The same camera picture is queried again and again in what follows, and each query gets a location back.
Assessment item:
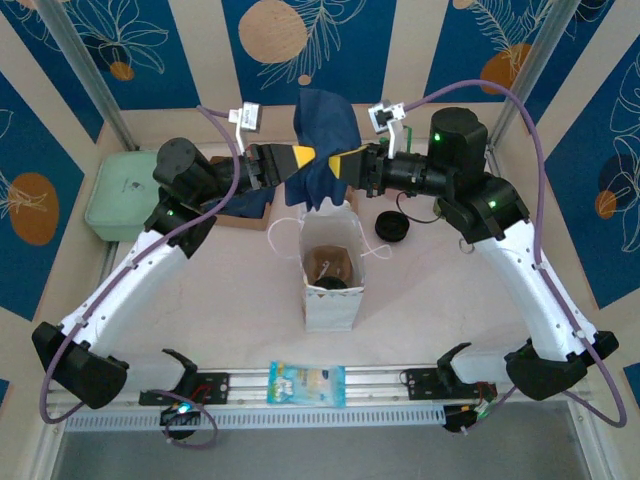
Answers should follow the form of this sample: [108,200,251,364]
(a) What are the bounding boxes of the dark blue paper napkin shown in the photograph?
[284,88,360,211]

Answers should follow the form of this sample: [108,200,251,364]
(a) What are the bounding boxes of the cartoon print paper bag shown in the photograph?
[267,198,394,334]

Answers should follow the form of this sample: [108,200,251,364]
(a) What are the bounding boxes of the cardboard tray with blue cloth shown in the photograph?
[233,191,272,220]

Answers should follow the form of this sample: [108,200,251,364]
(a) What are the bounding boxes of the stack of black cup lids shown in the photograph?
[374,210,410,245]

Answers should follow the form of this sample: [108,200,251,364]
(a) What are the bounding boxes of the mint green zip case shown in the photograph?
[83,150,167,243]

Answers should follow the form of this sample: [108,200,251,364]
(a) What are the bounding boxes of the wrapped straws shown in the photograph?
[487,0,584,151]

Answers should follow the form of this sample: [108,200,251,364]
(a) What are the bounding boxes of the blue yellow snack packet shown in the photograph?
[268,362,347,408]

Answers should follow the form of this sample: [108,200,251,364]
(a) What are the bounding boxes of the black controller box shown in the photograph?
[158,399,202,442]
[442,403,496,435]

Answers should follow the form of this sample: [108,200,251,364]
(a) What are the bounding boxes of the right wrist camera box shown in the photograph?
[367,99,406,156]

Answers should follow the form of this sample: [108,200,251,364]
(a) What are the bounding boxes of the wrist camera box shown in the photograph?
[227,102,261,149]
[367,99,406,156]

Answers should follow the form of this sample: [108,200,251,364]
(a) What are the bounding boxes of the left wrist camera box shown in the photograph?
[227,102,261,149]

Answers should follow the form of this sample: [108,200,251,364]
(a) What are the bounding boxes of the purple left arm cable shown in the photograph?
[38,103,246,449]

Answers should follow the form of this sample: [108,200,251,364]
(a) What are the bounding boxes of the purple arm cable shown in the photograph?
[38,103,246,449]
[404,78,629,431]

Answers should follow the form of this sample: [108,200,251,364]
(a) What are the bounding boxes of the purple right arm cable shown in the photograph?
[404,78,629,431]

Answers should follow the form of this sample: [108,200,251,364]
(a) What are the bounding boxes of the thin black cable loop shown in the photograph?
[396,191,442,225]

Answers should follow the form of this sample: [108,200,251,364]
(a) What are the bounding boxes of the aluminium frame post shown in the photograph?
[35,0,140,151]

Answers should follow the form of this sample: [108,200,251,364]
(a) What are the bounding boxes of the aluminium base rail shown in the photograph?
[42,367,586,411]

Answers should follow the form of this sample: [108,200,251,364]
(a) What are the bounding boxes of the grey slotted cable duct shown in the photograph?
[63,404,447,434]

